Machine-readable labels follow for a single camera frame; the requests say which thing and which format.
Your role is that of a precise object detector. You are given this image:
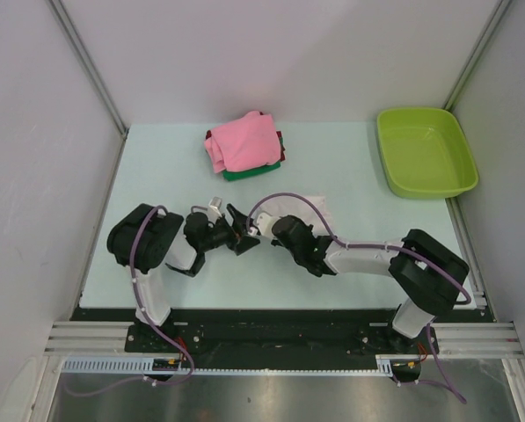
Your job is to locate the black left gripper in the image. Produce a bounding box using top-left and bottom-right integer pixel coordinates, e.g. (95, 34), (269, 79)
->
(200, 204), (259, 255)

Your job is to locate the white t shirt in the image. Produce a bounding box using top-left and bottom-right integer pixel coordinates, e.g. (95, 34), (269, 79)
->
(254, 195), (332, 235)

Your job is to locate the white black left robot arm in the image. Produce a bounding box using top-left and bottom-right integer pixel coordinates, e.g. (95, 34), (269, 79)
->
(106, 197), (259, 352)

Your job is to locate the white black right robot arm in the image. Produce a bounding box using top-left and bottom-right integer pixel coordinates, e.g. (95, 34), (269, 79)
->
(256, 213), (472, 353)

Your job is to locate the green folded t shirt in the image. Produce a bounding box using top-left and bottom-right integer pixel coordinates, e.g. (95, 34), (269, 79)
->
(222, 161), (281, 181)

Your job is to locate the pink folded t shirt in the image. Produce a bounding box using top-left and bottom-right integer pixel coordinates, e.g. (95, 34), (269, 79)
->
(204, 111), (281, 173)

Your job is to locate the dark red folded t shirt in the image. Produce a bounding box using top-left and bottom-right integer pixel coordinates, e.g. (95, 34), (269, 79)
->
(205, 130), (286, 162)

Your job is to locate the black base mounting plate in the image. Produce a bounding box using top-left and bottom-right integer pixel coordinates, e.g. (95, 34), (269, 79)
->
(70, 307), (495, 355)

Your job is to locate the lime green plastic basin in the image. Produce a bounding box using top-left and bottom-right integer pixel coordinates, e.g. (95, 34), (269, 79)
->
(376, 107), (479, 200)

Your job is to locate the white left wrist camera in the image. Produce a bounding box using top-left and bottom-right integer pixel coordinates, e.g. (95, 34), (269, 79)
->
(207, 197), (224, 223)

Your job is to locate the white slotted cable duct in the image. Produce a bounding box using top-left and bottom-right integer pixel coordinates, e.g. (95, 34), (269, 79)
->
(62, 356), (421, 377)

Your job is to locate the aluminium frame rail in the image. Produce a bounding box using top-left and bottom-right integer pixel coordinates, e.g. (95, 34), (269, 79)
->
(44, 322), (524, 359)

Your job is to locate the grey aluminium corner post left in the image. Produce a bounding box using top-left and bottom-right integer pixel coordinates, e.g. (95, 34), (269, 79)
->
(46, 0), (128, 140)

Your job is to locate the grey aluminium corner post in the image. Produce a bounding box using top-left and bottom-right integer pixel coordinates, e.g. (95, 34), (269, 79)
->
(46, 0), (128, 140)
(442, 0), (516, 113)

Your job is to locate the grey aluminium corner post right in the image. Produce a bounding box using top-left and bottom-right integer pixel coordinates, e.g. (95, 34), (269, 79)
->
(442, 0), (516, 113)

